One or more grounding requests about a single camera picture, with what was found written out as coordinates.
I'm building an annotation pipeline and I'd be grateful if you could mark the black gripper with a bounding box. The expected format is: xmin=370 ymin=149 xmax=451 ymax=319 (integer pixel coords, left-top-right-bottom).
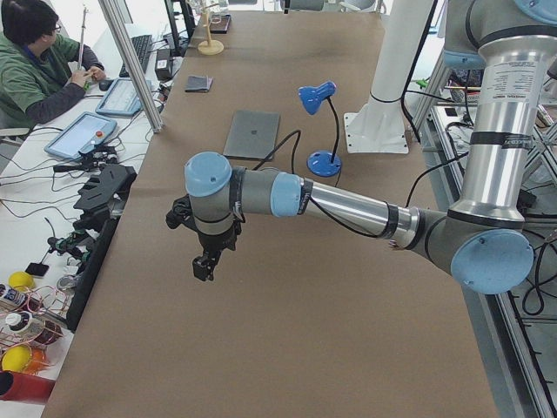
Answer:
xmin=192 ymin=226 xmax=242 ymax=281

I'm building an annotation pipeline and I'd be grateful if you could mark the grey laptop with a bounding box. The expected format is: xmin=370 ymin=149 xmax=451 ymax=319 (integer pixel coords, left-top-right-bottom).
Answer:
xmin=223 ymin=110 xmax=280 ymax=160

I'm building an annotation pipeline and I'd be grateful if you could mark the black tool stand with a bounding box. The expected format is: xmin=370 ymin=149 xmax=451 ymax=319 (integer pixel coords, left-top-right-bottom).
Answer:
xmin=66 ymin=164 xmax=137 ymax=333

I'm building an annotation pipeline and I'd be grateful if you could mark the blue desk lamp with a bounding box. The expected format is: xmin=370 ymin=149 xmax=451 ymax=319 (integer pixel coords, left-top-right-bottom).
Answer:
xmin=298 ymin=80 xmax=342 ymax=178

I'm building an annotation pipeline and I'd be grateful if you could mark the blue teach pendant near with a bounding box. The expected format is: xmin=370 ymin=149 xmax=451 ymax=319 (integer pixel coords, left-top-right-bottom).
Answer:
xmin=44 ymin=111 xmax=117 ymax=159

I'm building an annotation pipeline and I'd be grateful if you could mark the blue teach pendant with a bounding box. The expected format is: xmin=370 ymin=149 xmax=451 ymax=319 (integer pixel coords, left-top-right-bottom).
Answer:
xmin=95 ymin=78 xmax=142 ymax=118
xmin=44 ymin=111 xmax=117 ymax=159

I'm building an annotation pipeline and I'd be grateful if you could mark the folded grey cloth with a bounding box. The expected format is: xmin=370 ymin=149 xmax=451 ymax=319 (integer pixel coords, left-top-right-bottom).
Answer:
xmin=185 ymin=75 xmax=213 ymax=92

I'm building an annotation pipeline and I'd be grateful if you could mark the yellow ball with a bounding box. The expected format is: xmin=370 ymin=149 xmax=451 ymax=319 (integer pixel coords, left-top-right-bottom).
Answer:
xmin=8 ymin=271 xmax=36 ymax=292

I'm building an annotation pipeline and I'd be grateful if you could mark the blue teach pendant far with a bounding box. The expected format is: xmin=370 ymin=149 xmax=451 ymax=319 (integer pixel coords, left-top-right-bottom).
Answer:
xmin=95 ymin=78 xmax=142 ymax=118

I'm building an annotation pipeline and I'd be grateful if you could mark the wooden cup stand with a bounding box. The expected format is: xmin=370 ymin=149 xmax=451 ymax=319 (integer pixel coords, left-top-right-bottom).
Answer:
xmin=191 ymin=1 xmax=224 ymax=56

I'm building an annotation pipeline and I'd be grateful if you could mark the black keyboard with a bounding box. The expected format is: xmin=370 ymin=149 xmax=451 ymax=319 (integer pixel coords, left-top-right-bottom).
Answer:
xmin=131 ymin=35 xmax=152 ymax=73

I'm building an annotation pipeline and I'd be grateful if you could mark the black rectangular tray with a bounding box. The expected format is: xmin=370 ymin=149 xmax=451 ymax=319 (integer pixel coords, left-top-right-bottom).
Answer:
xmin=210 ymin=15 xmax=232 ymax=34

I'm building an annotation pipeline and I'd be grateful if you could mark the person in green jacket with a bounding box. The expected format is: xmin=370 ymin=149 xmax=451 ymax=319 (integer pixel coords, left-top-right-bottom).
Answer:
xmin=1 ymin=1 xmax=106 ymax=129

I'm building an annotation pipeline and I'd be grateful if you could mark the aluminium frame post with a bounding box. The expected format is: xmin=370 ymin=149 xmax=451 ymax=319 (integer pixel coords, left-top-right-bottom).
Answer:
xmin=98 ymin=0 xmax=163 ymax=133

